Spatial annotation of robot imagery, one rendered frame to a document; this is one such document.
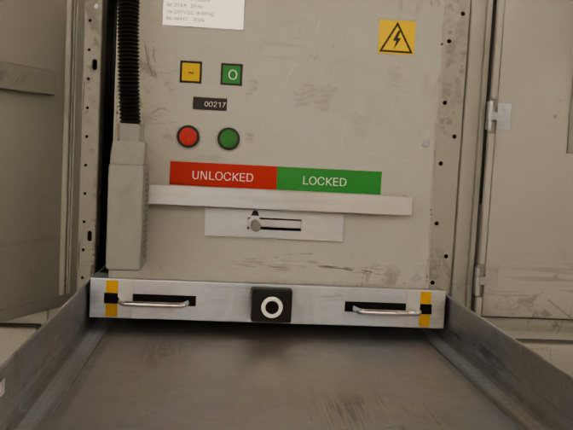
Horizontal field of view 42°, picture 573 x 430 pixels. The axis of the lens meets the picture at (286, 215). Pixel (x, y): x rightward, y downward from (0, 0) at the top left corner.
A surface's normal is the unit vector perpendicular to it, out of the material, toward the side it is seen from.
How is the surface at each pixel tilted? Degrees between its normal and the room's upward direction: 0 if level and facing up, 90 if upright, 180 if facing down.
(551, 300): 90
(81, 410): 0
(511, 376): 90
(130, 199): 90
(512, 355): 90
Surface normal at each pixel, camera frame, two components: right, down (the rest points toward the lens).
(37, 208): 0.93, 0.07
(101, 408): 0.05, -1.00
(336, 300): 0.08, 0.08
